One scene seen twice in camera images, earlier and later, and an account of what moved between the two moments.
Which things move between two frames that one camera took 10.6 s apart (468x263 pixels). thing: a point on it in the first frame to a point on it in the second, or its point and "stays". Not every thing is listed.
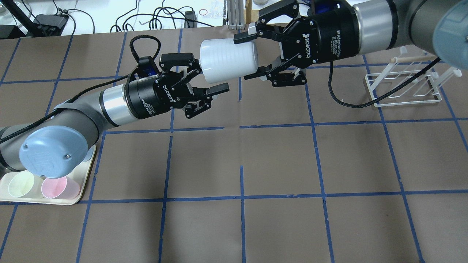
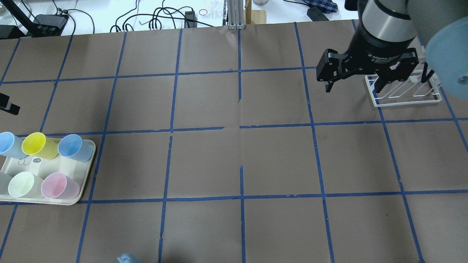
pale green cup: x=24 y=184 stays
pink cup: x=64 y=187 stays
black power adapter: x=190 y=21 stays
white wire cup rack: x=411 y=80 stays
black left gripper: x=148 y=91 to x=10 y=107
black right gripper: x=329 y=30 to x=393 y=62
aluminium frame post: x=236 y=14 stays
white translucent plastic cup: x=222 y=60 to x=4 y=179
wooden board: x=249 y=15 stays
